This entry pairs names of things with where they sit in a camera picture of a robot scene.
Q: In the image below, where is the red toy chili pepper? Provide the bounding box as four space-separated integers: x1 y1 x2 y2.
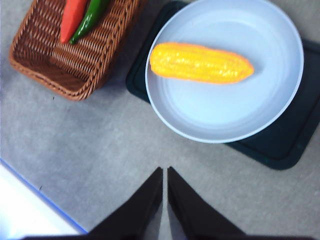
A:
59 0 88 44

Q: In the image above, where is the brown woven wicker basket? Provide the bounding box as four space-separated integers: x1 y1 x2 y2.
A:
8 0 141 101

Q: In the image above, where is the green toy chili pepper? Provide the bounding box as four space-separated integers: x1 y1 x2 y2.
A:
69 0 111 46

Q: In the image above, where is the light blue round plate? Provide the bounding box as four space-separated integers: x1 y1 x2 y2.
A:
144 0 305 144

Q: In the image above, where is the yellow orange toy corn cob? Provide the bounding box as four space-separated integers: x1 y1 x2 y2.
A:
149 41 255 86

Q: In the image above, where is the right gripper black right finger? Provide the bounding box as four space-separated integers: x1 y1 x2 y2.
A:
167 166 248 237

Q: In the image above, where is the dark rectangular tray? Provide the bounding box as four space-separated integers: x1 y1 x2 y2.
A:
125 0 320 171

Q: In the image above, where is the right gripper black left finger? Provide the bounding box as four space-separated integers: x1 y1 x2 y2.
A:
87 166 164 237

